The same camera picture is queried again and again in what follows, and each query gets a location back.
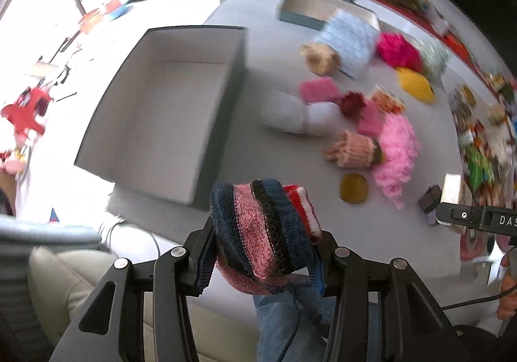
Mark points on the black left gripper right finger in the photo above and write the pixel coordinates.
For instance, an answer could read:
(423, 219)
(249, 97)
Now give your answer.
(385, 305)

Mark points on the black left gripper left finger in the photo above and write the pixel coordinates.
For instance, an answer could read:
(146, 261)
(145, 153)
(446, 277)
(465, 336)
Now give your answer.
(110, 325)

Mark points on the dark striped purple sock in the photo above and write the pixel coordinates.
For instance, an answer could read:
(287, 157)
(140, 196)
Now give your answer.
(430, 199)

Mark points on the fluffy pink plush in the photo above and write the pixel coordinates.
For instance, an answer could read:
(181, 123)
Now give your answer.
(399, 146)

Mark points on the dark red fabric rose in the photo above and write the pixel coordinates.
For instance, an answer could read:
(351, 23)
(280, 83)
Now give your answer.
(351, 105)

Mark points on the yellow cartoon tissue pack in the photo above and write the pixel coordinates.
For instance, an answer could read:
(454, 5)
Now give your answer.
(387, 102)

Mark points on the green snack bag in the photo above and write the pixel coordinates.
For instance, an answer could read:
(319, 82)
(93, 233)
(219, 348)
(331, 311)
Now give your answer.
(480, 173)

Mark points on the mustard round pad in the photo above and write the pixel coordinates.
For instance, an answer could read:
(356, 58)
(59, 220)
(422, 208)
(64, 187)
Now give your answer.
(354, 188)

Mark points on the yellow foam net sleeve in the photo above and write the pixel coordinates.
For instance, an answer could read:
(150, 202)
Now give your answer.
(416, 85)

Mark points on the white green fluffy item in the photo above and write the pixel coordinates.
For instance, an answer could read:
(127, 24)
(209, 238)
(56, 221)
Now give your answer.
(434, 57)

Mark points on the plush toys on floor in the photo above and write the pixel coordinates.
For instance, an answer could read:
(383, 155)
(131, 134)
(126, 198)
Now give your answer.
(15, 161)

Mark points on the large open grey box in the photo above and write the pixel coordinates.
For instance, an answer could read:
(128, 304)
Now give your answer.
(161, 125)

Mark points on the magenta fluffy ball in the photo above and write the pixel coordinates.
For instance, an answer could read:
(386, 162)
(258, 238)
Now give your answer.
(396, 51)

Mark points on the light blue dotted cloth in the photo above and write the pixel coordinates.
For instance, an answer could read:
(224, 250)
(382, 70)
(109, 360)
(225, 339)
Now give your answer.
(353, 38)

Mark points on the red plastic stool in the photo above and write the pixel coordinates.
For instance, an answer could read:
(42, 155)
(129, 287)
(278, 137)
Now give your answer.
(23, 112)

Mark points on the shallow teal box lid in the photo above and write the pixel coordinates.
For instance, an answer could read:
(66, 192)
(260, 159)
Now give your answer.
(314, 14)

